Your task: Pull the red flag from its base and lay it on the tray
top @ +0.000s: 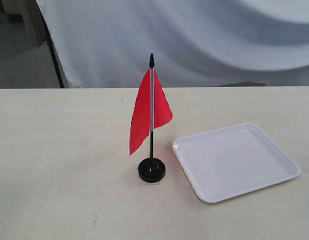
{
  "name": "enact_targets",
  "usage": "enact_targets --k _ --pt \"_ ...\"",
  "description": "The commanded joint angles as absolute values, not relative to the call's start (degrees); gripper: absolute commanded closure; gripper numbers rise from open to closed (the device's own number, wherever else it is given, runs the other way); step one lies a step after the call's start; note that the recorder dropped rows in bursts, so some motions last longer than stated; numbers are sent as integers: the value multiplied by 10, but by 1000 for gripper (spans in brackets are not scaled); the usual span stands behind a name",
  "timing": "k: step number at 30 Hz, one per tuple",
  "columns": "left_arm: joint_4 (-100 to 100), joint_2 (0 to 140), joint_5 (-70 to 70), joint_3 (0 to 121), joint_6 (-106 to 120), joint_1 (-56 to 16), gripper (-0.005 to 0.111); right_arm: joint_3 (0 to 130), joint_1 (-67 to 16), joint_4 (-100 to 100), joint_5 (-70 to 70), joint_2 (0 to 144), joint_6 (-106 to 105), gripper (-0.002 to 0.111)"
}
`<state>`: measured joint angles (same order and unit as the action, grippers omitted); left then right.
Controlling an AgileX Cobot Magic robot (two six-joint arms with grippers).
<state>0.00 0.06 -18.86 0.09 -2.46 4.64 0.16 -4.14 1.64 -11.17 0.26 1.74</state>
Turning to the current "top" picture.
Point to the red flag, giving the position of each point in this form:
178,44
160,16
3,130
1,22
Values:
151,109

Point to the black round flag base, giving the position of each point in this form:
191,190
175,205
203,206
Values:
151,170

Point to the white rectangular plastic tray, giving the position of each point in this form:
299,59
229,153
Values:
232,161

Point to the white backdrop cloth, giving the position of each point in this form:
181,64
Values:
195,43

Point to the black backdrop stand pole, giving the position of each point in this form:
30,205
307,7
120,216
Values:
52,53

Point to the wooden furniture in background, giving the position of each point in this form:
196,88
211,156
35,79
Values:
29,13

